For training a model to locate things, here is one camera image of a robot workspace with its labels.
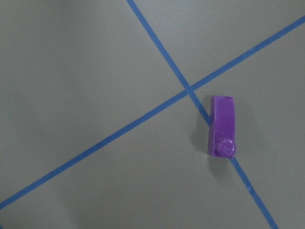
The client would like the purple trapezoid block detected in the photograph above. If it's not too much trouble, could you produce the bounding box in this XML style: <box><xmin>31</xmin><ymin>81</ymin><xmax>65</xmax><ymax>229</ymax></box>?
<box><xmin>208</xmin><ymin>96</ymin><xmax>236</xmax><ymax>158</ymax></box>

